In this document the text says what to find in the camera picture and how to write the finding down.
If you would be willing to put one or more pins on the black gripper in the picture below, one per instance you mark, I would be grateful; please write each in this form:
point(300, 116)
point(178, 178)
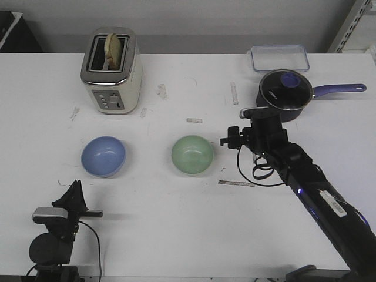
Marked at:
point(265, 134)
point(73, 201)

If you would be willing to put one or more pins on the green bowl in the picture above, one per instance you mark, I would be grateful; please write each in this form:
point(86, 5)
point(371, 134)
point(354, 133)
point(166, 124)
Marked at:
point(192, 154)

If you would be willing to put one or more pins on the blue bowl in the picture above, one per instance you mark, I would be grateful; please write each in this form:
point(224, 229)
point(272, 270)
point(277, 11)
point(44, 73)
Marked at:
point(103, 156)

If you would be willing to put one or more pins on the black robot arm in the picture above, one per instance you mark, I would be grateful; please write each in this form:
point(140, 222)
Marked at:
point(51, 251)
point(345, 227)

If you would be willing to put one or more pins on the dark blue saucepan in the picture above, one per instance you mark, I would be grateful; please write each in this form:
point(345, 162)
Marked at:
point(289, 115)

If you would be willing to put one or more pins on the glass pot lid blue knob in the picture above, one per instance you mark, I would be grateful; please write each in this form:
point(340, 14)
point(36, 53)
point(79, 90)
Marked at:
point(285, 90)

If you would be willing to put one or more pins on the clear plastic food container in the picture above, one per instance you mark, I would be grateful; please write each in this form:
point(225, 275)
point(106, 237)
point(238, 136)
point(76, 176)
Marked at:
point(265, 58)

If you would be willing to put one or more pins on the cream and chrome toaster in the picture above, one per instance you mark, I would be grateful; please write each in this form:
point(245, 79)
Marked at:
point(112, 92)

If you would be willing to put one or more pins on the slice of toast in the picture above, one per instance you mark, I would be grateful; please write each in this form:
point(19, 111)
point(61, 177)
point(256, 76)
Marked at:
point(113, 51)

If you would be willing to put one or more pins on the white slotted shelf upright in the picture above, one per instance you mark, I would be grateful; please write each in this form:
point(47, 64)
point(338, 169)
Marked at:
point(357, 32)

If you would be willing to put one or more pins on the black box in corner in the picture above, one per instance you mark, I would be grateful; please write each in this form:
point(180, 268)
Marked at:
point(16, 36)

